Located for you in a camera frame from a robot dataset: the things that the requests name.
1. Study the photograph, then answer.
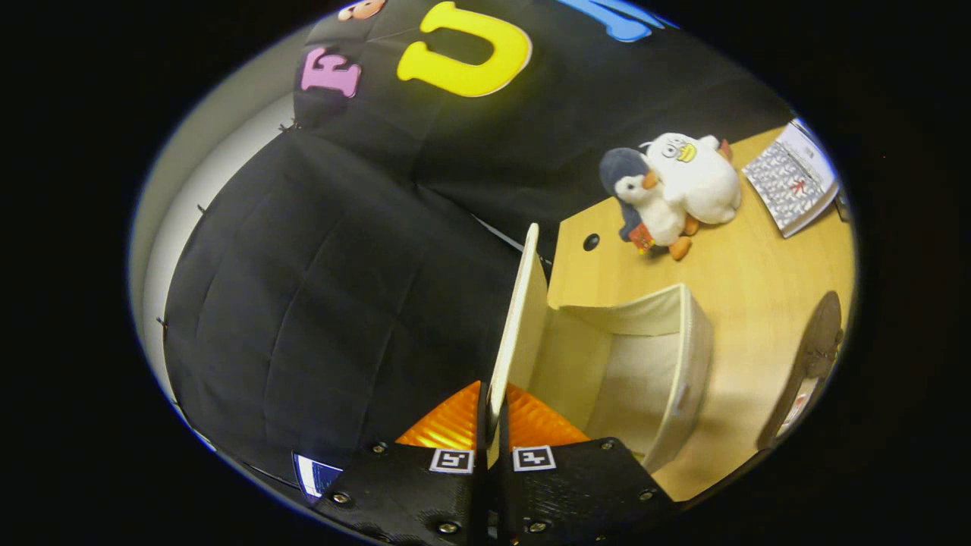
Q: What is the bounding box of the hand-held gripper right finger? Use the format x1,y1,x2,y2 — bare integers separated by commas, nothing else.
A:
497,383,676,546

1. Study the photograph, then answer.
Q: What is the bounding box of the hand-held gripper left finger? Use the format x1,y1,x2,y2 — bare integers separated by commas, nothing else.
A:
315,381,490,546

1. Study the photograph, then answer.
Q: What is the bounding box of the cream fabric storage box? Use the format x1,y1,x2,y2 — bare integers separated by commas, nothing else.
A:
485,222,714,475

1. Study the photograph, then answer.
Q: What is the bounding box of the brown fuzzy shoe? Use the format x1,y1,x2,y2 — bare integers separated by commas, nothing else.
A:
757,291,844,450

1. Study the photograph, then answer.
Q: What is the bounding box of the grey and white penguin plush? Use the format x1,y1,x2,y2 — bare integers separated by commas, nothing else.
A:
599,148,693,262

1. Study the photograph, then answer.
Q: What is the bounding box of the white duck plush toy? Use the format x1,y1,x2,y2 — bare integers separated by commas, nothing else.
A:
641,133,743,225

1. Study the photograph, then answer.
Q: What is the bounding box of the grey patterned book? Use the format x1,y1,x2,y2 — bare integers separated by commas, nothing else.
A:
742,120,841,240

